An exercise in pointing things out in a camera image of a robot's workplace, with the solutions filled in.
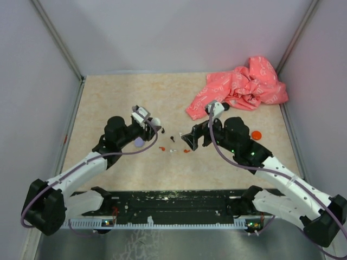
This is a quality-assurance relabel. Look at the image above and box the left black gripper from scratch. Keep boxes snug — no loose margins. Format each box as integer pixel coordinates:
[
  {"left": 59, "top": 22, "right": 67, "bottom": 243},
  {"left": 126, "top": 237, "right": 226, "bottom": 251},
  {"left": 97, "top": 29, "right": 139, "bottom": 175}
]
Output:
[{"left": 118, "top": 117, "right": 161, "bottom": 148}]

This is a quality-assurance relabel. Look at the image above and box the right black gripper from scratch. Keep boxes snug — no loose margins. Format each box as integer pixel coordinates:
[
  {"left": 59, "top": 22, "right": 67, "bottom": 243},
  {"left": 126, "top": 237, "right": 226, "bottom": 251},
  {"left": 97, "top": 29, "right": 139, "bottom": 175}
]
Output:
[{"left": 182, "top": 112, "right": 238, "bottom": 153}]

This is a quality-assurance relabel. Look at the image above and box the white charging case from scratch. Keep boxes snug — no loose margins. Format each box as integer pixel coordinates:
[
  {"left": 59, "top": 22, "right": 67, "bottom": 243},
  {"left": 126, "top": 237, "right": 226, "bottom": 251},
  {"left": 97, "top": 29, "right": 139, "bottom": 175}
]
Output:
[{"left": 151, "top": 118, "right": 162, "bottom": 127}]

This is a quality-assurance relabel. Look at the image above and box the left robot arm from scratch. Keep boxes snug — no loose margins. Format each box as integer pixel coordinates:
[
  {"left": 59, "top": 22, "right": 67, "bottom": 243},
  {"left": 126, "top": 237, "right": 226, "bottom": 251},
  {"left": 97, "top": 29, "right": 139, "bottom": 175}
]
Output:
[{"left": 20, "top": 113, "right": 162, "bottom": 236}]

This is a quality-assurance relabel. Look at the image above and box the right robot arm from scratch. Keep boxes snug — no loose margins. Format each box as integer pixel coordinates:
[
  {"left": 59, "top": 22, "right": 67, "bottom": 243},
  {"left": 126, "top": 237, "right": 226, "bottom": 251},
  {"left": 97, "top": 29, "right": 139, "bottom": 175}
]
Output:
[{"left": 181, "top": 117, "right": 346, "bottom": 248}]

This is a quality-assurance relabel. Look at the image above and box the black charging case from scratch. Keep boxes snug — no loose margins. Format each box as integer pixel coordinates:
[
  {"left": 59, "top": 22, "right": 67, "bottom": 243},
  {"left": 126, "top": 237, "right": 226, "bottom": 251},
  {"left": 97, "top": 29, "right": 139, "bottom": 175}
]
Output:
[{"left": 222, "top": 102, "right": 230, "bottom": 111}]

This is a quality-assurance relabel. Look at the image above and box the orange charging case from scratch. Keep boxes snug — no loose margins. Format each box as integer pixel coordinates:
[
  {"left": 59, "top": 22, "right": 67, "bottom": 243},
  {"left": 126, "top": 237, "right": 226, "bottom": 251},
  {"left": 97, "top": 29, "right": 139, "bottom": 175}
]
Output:
[{"left": 251, "top": 131, "right": 262, "bottom": 140}]

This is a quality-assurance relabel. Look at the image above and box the pink patterned cloth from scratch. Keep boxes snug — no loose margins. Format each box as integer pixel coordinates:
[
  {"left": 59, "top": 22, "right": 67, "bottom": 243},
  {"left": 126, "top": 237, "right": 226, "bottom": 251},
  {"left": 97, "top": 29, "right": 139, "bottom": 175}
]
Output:
[{"left": 185, "top": 56, "right": 289, "bottom": 120}]

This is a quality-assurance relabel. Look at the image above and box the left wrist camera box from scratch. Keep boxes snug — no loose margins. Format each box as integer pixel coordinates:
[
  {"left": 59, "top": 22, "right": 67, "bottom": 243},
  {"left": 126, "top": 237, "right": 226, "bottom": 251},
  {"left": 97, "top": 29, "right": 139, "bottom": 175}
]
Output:
[{"left": 131, "top": 106, "right": 151, "bottom": 127}]

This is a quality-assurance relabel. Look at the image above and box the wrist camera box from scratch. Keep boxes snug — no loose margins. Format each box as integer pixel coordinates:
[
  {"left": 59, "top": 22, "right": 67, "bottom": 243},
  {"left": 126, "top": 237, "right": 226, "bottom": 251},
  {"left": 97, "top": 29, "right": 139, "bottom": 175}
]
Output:
[
  {"left": 131, "top": 106, "right": 151, "bottom": 127},
  {"left": 205, "top": 100, "right": 224, "bottom": 118}
]

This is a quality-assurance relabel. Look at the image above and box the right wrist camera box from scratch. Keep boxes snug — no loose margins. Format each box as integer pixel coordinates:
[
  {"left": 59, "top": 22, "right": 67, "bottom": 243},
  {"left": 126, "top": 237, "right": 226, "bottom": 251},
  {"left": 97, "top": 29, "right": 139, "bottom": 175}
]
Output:
[{"left": 205, "top": 100, "right": 224, "bottom": 118}]

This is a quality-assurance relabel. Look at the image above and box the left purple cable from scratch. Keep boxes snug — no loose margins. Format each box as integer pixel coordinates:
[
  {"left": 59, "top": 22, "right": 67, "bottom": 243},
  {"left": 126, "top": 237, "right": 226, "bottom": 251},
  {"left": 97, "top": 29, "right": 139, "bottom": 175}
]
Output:
[{"left": 21, "top": 115, "right": 159, "bottom": 238}]

